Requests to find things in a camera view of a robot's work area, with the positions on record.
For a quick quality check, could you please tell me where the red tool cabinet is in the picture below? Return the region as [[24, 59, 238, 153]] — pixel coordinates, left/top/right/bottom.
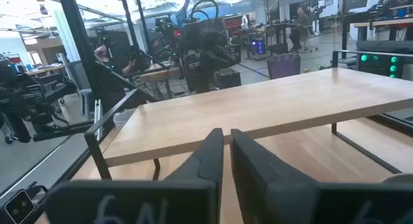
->
[[222, 14, 243, 37]]

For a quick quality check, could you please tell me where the small wooden work table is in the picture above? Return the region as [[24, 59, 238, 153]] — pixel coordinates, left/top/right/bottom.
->
[[138, 66, 182, 99]]

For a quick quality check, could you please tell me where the person seated on office chair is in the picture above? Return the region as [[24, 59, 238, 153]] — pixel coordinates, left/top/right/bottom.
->
[[289, 6, 310, 52]]

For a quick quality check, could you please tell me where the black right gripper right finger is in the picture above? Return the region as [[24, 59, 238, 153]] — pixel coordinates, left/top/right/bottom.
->
[[230, 128, 413, 224]]

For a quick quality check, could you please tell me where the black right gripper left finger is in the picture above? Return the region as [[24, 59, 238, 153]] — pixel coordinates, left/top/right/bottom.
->
[[45, 128, 225, 224]]

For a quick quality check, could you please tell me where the black looped cable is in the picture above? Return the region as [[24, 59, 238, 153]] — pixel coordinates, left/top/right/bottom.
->
[[189, 0, 220, 22]]

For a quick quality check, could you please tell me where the black diagonal frame brace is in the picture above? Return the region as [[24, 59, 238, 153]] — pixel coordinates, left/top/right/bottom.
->
[[93, 58, 159, 103]]

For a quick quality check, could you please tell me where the clear plastic cup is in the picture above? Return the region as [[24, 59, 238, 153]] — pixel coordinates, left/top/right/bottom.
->
[[112, 111, 130, 130]]

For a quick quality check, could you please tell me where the black computer with green lights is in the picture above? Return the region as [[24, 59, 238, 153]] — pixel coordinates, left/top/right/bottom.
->
[[356, 51, 408, 79]]

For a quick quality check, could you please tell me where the black equipment box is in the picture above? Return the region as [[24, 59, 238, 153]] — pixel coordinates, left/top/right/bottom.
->
[[214, 68, 242, 90]]

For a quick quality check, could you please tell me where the person standing at robot rig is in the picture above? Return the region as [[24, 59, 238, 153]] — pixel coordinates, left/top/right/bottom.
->
[[94, 36, 139, 89]]

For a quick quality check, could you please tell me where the silver aluminium extrusion bar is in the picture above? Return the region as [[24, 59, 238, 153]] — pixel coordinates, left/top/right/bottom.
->
[[94, 99, 103, 141]]

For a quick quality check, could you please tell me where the person seated behind posts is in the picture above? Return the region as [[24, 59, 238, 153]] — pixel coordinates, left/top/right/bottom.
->
[[150, 38, 172, 62]]

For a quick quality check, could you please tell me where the computer with blue lights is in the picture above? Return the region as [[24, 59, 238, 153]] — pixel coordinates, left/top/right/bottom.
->
[[250, 39, 266, 56]]

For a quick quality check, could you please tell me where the dark purple trash bin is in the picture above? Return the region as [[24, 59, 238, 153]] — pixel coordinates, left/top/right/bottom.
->
[[267, 53, 302, 80]]

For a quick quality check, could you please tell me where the black square camera module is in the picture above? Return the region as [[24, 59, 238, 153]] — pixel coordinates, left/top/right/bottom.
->
[[3, 189, 35, 224]]

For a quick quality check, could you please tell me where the thin black frame post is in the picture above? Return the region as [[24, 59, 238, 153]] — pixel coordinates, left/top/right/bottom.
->
[[131, 0, 153, 56], [119, 0, 140, 54]]

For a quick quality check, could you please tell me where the thick black frame post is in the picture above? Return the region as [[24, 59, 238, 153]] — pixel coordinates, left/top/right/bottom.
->
[[57, 0, 109, 112]]

